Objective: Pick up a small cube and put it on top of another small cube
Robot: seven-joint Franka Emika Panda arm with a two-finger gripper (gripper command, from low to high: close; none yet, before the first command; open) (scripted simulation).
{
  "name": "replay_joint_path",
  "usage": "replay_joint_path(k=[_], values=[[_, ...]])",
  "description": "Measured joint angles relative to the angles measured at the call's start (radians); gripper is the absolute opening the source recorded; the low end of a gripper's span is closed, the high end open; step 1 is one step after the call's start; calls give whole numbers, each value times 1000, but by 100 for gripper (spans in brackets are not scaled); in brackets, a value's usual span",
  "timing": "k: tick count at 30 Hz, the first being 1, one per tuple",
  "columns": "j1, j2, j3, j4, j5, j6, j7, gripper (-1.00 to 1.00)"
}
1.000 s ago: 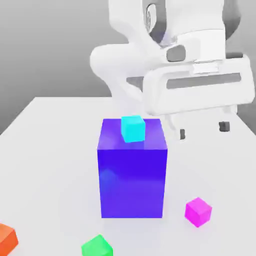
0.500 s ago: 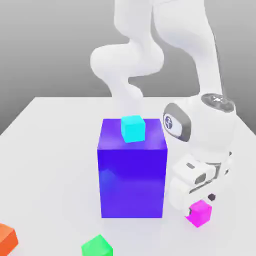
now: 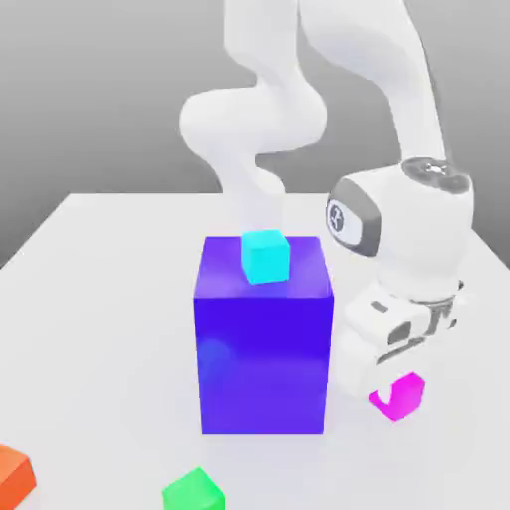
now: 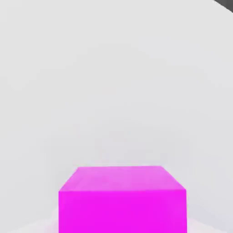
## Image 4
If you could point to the small magenta cube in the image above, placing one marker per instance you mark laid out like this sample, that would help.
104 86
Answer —
122 209

